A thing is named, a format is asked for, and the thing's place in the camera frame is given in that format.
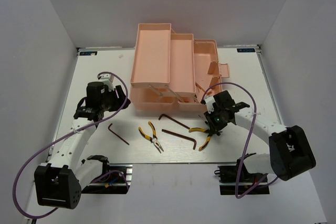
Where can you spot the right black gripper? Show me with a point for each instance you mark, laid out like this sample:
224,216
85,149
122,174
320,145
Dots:
214,127

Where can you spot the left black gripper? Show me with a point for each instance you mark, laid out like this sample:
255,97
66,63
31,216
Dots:
119,101

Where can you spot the pink plastic tool box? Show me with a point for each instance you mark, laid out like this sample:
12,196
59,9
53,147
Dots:
166,67

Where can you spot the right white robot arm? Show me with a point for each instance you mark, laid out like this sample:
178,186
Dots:
289,153

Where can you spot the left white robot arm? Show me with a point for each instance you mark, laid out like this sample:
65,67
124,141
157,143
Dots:
59,183

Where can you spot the yellow side cutter pliers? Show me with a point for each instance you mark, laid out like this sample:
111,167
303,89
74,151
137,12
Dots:
202,140

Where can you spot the small dark hex key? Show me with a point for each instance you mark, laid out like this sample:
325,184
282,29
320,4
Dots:
117,135

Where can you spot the lower long hex key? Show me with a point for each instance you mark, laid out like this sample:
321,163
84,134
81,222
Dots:
181,136

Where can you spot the long hex key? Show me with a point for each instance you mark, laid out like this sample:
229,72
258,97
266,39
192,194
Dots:
173,120
181,136

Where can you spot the upper long hex key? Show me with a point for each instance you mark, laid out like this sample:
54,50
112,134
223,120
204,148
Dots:
173,120

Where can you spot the yellow needle nose pliers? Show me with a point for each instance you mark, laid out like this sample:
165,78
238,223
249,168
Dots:
153,138

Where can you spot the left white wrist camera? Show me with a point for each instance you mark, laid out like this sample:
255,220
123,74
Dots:
107,79

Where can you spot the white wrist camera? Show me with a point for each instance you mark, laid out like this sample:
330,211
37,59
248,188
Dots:
107,79
210,103

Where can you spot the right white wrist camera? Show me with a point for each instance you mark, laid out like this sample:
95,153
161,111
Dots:
210,103

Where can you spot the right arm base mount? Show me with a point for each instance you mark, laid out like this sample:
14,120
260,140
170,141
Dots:
227,180

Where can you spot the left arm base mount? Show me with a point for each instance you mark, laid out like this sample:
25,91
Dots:
107,176

